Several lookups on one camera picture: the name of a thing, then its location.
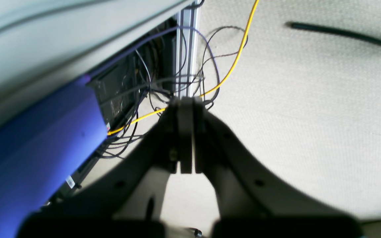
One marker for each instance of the grey metal table base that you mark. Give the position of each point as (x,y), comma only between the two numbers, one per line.
(187,41)

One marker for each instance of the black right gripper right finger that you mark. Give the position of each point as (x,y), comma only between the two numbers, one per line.
(253,202)

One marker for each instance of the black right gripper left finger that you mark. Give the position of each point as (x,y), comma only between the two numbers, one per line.
(127,201)

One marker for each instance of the blue computer case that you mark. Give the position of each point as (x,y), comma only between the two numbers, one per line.
(43,146)

